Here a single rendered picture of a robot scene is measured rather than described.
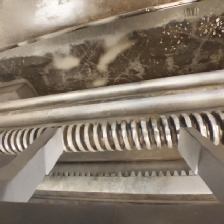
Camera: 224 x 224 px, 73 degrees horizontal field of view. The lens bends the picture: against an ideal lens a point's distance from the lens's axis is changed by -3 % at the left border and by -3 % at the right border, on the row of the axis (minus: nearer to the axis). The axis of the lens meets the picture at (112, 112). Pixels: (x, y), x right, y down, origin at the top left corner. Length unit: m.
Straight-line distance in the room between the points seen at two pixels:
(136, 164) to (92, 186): 0.08
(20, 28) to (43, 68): 0.52
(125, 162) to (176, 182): 0.09
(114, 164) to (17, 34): 0.95
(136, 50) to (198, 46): 0.16
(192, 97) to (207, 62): 0.30
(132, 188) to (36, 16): 0.92
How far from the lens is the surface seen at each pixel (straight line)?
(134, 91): 0.28
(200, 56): 0.51
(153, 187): 0.22
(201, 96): 0.24
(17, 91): 0.60
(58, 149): 0.16
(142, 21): 0.46
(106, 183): 0.24
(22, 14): 1.04
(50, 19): 0.96
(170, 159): 0.27
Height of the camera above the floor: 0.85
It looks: 50 degrees down
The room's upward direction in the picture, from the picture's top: 168 degrees counter-clockwise
